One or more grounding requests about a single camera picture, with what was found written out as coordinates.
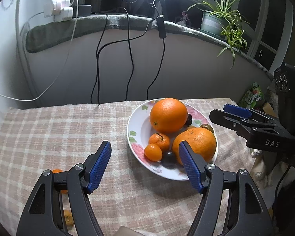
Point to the rough large orange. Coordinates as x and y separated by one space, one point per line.
201 140

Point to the pink plaid tablecloth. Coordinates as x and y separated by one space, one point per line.
59 137

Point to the gloved right hand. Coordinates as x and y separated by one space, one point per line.
258 172

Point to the potted spider plant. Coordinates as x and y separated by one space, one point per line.
229 24

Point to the green brown kiwi fruit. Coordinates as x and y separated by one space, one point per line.
208 127

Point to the small pink figurine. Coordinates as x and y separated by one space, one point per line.
184 20

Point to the smooth large orange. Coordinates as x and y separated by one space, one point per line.
168 115

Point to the grey green sill cloth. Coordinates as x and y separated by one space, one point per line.
46 36

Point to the small mandarin with stem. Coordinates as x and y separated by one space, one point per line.
161 140

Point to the floral white plate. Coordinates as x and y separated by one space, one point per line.
139 131

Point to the dark purple plum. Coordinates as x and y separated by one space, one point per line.
168 159

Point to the medium orange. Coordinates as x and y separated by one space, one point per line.
60 180

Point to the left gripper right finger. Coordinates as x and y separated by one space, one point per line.
246 213

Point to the white power strip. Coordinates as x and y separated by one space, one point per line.
59 10

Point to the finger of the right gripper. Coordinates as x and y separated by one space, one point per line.
245 125
238 110

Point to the black power adapter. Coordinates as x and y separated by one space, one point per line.
81 11

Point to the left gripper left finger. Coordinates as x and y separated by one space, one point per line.
43 213

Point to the small smooth mandarin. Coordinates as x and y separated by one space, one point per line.
153 152

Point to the black inline cable box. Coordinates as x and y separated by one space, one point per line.
161 27

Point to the green snack packet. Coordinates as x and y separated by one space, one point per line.
253 97

